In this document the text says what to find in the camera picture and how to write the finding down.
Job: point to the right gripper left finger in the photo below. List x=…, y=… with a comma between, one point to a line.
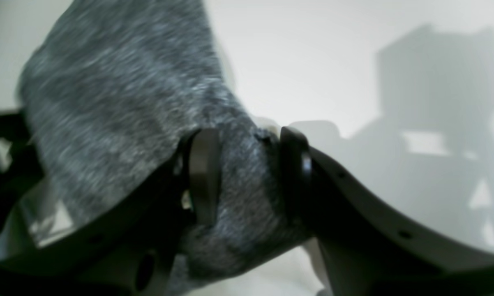
x=127, y=251

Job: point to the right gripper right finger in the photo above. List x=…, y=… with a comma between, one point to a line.
x=369, y=248

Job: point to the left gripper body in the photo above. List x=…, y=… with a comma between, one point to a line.
x=4, y=164

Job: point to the grey long-sleeve T-shirt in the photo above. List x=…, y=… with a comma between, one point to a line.
x=109, y=94

